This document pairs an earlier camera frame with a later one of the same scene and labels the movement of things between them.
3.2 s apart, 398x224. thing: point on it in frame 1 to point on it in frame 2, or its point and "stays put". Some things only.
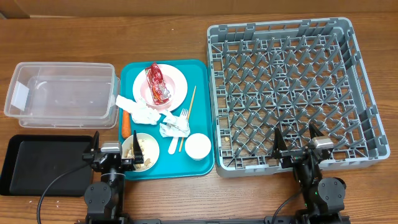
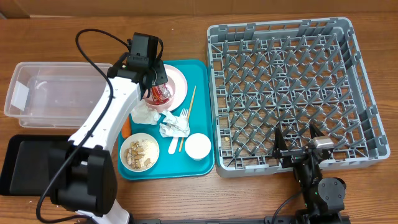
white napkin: [175, 126] stays put
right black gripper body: [295, 158] stays put
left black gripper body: [127, 165] to [159, 70]
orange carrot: [126, 128] stays put
